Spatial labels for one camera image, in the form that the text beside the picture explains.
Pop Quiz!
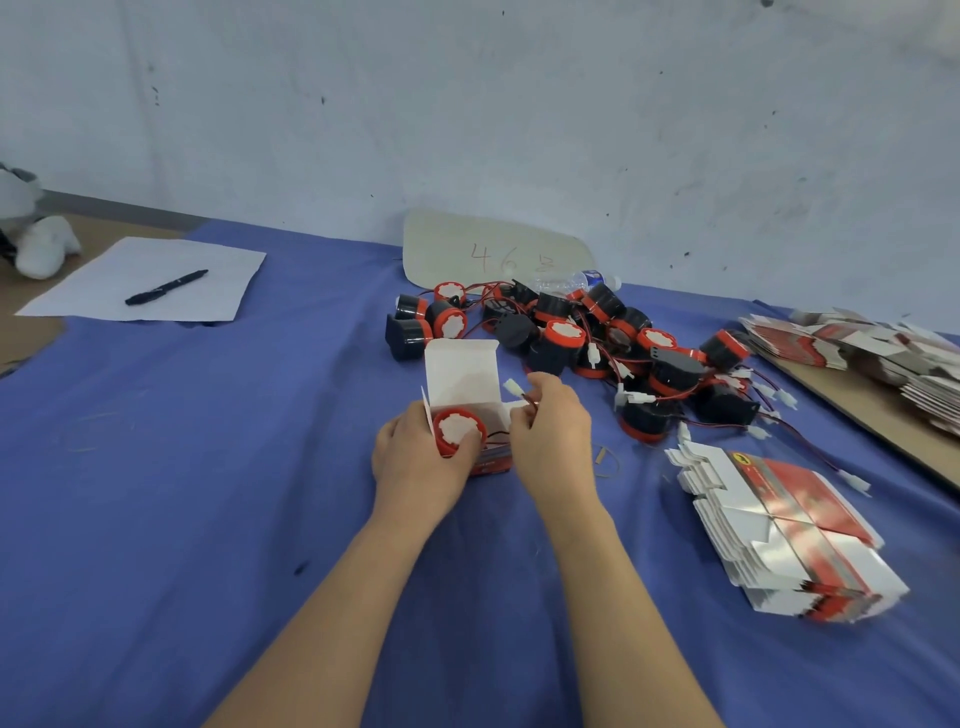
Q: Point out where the stack of flat red cartons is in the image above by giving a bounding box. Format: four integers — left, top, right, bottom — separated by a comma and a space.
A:
664, 441, 911, 625

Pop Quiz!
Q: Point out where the grey white plush toy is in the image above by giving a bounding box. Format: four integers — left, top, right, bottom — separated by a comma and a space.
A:
0, 162, 82, 281

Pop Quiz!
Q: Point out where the black red wired buzzer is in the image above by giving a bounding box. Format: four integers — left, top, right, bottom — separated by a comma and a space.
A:
432, 378, 538, 459

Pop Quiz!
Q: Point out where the person's left hand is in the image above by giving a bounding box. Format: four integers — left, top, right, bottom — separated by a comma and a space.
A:
371, 401, 485, 528

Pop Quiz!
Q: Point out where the small white red carton box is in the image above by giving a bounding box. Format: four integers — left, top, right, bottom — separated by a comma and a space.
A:
420, 338, 528, 478

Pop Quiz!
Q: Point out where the black pen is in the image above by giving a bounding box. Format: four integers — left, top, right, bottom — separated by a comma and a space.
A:
124, 269, 210, 307

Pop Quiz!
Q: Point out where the blue tablecloth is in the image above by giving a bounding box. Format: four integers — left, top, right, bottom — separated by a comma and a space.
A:
0, 218, 960, 728

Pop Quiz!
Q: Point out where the person's left forearm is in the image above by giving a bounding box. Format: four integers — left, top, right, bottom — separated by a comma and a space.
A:
204, 508, 453, 728

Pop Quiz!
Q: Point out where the white paper sheet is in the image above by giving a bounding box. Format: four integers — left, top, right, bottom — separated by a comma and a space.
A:
15, 237, 268, 324

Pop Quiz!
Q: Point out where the clear plastic water bottle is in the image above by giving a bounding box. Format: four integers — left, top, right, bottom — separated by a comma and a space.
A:
529, 270, 623, 296

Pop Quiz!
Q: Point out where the beige cardboard sign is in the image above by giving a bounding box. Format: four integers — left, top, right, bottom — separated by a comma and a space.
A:
402, 207, 597, 292

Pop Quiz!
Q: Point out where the brown cardboard sheet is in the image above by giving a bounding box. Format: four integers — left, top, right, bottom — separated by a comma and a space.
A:
756, 343, 960, 492

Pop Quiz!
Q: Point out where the person's right forearm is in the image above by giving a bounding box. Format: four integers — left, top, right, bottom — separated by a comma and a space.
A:
535, 501, 726, 728

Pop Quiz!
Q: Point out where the person's right hand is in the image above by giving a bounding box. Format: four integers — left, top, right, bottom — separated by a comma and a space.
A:
509, 372, 603, 520

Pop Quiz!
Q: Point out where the spread pile of flat cartons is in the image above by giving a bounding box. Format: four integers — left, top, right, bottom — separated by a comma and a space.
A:
738, 307, 960, 438

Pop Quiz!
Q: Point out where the pile of black red buzzers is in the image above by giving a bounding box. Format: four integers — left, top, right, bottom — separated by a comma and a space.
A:
384, 279, 876, 498

